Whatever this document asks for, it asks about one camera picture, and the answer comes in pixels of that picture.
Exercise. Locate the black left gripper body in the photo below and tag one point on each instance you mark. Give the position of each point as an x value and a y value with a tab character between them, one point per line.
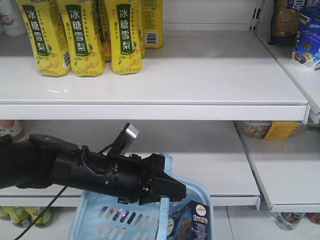
131	177

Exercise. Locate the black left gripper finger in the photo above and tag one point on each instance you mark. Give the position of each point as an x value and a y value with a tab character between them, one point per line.
162	163
162	187

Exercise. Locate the blue Chocofello cookie box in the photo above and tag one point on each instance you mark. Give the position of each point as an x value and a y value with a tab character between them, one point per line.
191	222

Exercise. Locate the light blue plastic basket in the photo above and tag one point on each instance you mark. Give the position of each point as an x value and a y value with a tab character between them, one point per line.
102	217

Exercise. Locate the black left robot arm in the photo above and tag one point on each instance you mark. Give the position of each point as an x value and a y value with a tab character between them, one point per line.
43	160

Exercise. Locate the white supermarket shelving unit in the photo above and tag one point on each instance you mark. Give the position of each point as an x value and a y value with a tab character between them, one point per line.
216	67

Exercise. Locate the clear yellow cookie tub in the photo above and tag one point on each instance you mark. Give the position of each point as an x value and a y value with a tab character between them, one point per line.
268	130

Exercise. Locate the yellow pear drink bottle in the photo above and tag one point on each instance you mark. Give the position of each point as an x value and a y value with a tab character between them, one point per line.
84	45
126	56
47	36

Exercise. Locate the blue white cookie cup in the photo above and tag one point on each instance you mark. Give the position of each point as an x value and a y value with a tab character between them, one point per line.
306	50

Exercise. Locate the brown biscuit packet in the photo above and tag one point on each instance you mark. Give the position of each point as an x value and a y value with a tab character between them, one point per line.
285	20

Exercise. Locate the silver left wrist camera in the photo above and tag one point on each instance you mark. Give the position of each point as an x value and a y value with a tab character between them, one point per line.
124	140

